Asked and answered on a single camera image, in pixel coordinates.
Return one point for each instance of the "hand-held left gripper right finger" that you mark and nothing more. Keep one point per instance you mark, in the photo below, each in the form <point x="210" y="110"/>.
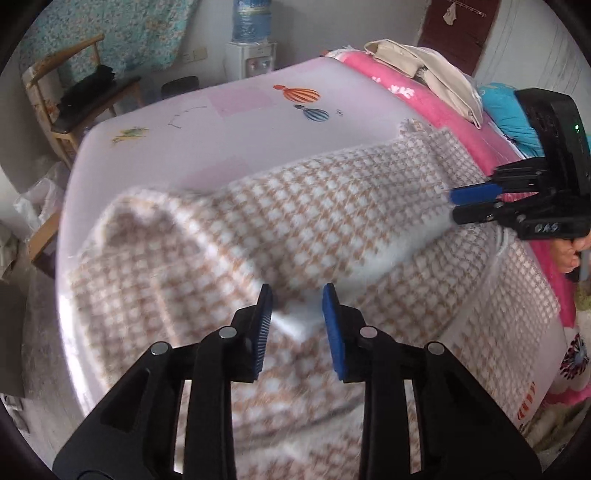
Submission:
<point x="333" y="332"/>

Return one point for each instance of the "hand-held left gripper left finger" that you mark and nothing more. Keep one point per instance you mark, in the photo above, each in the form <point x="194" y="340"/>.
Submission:
<point x="261" y="332"/>

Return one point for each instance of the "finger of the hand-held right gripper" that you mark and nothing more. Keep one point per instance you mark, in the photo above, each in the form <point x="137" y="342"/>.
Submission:
<point x="475" y="193"/>
<point x="480" y="214"/>

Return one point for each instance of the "beige white houndstooth coat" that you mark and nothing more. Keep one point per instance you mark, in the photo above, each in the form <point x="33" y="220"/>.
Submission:
<point x="300" y="207"/>

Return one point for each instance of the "person's right hand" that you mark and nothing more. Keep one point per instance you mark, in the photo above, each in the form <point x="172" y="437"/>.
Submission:
<point x="564" y="256"/>

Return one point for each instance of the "teal blue quilt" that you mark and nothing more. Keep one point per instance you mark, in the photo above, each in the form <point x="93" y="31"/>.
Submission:
<point x="508" y="115"/>

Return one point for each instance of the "pink floral blanket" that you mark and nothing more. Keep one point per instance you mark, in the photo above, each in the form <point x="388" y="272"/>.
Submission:
<point x="443" y="110"/>

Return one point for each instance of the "brown wooden door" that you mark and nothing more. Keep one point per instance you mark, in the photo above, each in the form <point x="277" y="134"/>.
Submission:
<point x="466" y="41"/>

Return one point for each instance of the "beige garment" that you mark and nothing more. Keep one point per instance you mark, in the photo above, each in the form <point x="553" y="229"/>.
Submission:
<point x="434" y="69"/>

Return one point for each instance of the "small beige hanging cloth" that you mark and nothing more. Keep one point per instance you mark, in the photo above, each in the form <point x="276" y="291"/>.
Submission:
<point x="450" y="16"/>

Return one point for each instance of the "pale pink balloon print sheet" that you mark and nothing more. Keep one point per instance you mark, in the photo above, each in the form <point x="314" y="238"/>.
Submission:
<point x="231" y="120"/>

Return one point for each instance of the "white green fluffy blanket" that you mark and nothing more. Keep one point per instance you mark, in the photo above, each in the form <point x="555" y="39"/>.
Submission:
<point x="554" y="429"/>

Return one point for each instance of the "small wooden stool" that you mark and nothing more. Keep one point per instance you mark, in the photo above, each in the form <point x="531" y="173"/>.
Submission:
<point x="44" y="240"/>

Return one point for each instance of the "black round stool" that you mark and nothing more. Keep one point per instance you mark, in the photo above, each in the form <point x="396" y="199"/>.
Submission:
<point x="180" y="85"/>

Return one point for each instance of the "white plastic bag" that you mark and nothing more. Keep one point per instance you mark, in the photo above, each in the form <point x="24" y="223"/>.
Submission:
<point x="37" y="198"/>

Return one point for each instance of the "white water dispenser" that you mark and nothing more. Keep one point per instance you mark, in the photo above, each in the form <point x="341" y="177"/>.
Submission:
<point x="249" y="62"/>

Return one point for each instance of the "blue water bottle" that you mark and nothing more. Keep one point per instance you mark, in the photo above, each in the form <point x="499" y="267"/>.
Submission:
<point x="251" y="23"/>

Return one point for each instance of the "black cloth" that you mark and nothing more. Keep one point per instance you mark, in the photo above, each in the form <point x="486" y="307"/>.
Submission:
<point x="90" y="87"/>

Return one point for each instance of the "wooden chair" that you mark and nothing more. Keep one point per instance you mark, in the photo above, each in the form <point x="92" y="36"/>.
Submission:
<point x="37" y="92"/>

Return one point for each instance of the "teal floral cloth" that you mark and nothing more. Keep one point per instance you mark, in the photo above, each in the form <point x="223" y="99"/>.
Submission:
<point x="115" y="32"/>

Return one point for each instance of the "beige wall socket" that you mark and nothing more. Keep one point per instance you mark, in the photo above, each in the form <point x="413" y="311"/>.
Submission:
<point x="194" y="55"/>

